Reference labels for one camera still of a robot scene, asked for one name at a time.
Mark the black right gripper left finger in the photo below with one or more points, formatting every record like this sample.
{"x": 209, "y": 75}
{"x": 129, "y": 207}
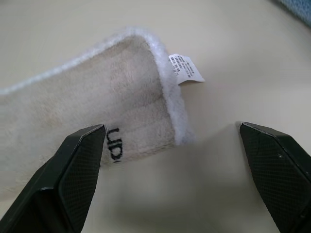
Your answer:
{"x": 60, "y": 179}

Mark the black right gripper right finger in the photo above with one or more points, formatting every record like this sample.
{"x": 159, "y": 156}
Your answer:
{"x": 279, "y": 174}

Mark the cream towel with white trim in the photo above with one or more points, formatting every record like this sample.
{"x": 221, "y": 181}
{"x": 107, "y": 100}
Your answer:
{"x": 80, "y": 106}

